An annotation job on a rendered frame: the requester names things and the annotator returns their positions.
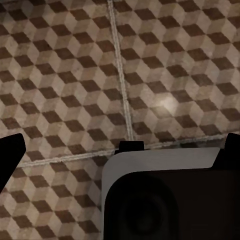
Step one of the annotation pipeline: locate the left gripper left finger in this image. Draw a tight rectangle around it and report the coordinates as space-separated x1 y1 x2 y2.
0 133 26 193

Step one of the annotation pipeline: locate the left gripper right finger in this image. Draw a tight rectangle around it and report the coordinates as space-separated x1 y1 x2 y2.
224 133 240 173

